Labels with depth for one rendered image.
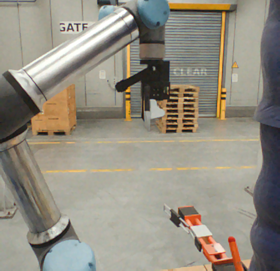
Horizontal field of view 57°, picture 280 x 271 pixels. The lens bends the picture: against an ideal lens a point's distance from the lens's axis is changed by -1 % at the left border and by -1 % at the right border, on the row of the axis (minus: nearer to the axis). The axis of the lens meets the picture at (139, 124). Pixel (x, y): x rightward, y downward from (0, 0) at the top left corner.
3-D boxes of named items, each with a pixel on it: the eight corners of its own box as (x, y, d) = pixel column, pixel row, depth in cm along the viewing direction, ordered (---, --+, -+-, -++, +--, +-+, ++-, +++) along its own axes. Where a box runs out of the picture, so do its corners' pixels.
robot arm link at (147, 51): (139, 43, 72) (138, 46, 80) (139, 60, 73) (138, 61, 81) (166, 44, 72) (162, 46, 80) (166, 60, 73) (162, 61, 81)
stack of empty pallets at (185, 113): (199, 132, 739) (200, 86, 714) (160, 133, 733) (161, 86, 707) (187, 123, 865) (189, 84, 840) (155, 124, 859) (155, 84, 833)
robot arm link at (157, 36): (131, 5, 75) (156, 9, 79) (131, 45, 77) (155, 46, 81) (145, -1, 68) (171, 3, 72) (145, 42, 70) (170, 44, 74)
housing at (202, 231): (212, 245, 97) (214, 234, 96) (195, 247, 96) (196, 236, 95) (204, 234, 104) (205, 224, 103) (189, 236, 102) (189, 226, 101)
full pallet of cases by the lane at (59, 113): (69, 135, 711) (65, 70, 677) (31, 135, 705) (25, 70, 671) (77, 126, 830) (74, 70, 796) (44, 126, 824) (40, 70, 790)
